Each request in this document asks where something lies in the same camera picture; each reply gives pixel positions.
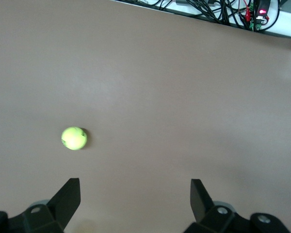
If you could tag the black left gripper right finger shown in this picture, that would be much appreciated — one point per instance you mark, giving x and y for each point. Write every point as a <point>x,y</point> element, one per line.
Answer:
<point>205,216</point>

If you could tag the yellow tennis ball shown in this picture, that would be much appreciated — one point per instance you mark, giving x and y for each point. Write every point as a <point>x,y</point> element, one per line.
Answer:
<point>74,138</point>

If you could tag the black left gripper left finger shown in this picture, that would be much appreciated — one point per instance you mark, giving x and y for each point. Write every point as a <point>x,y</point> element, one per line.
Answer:
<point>53,216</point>

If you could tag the red alligator clip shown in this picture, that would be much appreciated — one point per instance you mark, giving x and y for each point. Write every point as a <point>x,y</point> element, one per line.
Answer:
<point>247,15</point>

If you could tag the black box with red light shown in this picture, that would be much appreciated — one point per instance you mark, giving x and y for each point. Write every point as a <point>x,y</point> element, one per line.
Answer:
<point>263,6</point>

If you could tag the green terminal connector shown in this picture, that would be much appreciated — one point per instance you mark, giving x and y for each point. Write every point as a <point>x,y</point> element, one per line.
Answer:
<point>252,6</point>
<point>253,26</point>

